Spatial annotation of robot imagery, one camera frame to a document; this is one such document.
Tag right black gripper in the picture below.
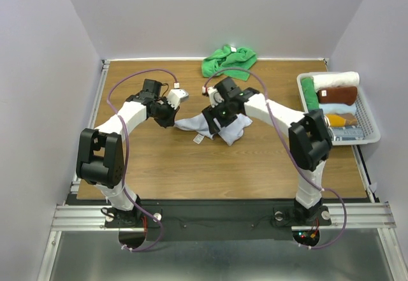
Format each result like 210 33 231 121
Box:
203 97 238 133

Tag light blue towel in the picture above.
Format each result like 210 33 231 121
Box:
319 103 357 115
174 113 252 146

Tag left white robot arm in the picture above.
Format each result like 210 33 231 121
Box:
76 79 189 227

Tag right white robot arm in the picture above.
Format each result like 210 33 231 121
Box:
201 77 332 224

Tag rolled green towel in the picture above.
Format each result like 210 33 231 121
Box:
301 77 319 111

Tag rolled light blue towel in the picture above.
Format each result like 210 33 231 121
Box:
319 103 357 115

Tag rolled orange patterned towel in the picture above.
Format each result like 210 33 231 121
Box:
326 113 358 127

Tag rolled brown towel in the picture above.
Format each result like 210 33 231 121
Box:
317 86 358 106

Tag rolled white towel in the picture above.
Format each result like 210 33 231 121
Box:
312 71 360 90

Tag rolled dark blue towel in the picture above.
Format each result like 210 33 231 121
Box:
330 126 364 141

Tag white plastic basket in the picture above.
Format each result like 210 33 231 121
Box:
296 71 382 147

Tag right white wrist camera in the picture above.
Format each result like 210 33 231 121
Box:
201 86 224 108

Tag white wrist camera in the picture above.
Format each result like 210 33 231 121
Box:
166 89 189 110
201 86 224 108

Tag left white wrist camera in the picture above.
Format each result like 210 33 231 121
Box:
166 89 189 110

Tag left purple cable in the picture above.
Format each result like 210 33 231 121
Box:
107 68 179 252

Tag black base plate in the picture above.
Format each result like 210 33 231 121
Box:
101 199 332 247

